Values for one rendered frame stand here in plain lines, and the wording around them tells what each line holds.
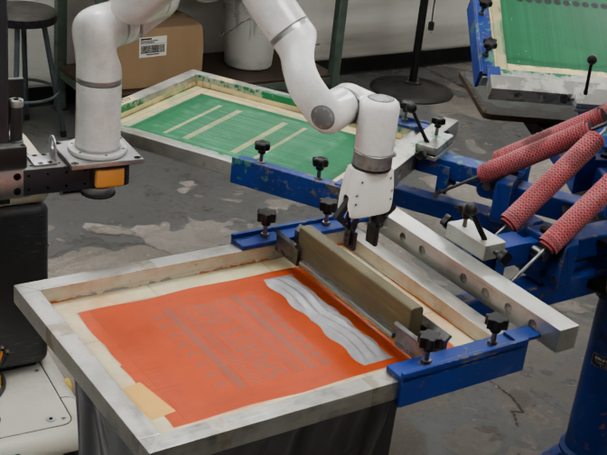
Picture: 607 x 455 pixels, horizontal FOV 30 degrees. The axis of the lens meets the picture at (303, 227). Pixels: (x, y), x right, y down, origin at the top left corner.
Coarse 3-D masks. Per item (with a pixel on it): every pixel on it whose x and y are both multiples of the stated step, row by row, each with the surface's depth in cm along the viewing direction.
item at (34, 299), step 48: (336, 240) 253; (48, 288) 216; (96, 288) 222; (432, 288) 232; (48, 336) 204; (480, 336) 219; (96, 384) 188; (384, 384) 197; (144, 432) 178; (192, 432) 179; (240, 432) 182
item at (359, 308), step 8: (304, 264) 235; (312, 272) 233; (320, 280) 230; (328, 280) 229; (336, 288) 227; (344, 296) 224; (352, 304) 222; (360, 304) 222; (360, 312) 220; (368, 312) 219; (376, 320) 216; (384, 328) 214; (392, 336) 213
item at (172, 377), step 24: (312, 336) 217; (384, 336) 219; (144, 360) 203; (168, 360) 204; (336, 360) 209; (384, 360) 211; (144, 384) 196; (168, 384) 197; (192, 384) 198; (264, 384) 200; (288, 384) 201; (312, 384) 201; (192, 408) 191; (216, 408) 192
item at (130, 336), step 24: (192, 288) 229; (216, 288) 230; (240, 288) 231; (264, 288) 232; (312, 288) 234; (96, 312) 216; (120, 312) 217; (144, 312) 218; (288, 312) 224; (96, 336) 209; (120, 336) 210; (144, 336) 210; (120, 360) 202
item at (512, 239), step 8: (512, 232) 249; (504, 240) 244; (512, 240) 245; (520, 240) 245; (528, 240) 246; (512, 248) 243; (520, 248) 244; (528, 248) 246; (512, 256) 244; (520, 256) 245; (488, 264) 240; (512, 264) 245
